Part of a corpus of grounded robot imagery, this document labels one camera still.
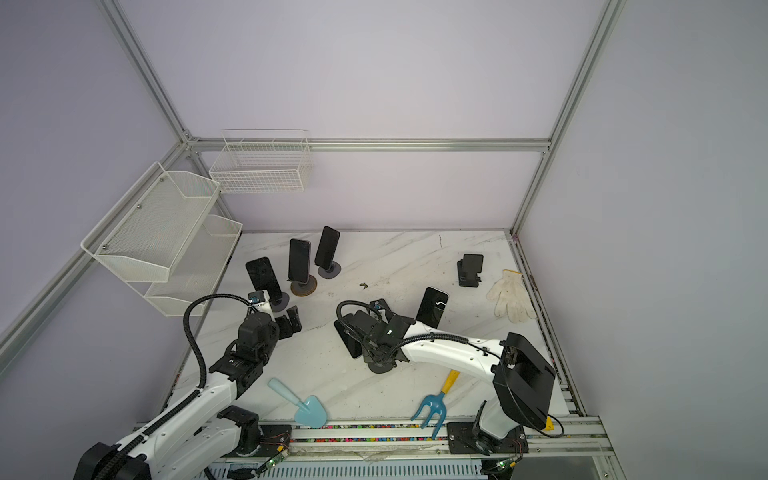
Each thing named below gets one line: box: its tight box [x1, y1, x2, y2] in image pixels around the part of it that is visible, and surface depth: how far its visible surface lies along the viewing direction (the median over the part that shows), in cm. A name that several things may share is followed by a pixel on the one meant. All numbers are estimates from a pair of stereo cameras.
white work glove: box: [486, 269, 537, 323], surface depth 103 cm
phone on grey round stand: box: [314, 226, 341, 270], surface depth 103 cm
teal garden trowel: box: [268, 377, 329, 428], surface depth 80 cm
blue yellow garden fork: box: [410, 370, 461, 440], surface depth 80 cm
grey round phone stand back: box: [318, 261, 342, 279], surface depth 110 cm
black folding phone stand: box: [457, 254, 483, 287], surface depth 103 cm
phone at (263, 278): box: [245, 257, 283, 305], surface depth 93 cm
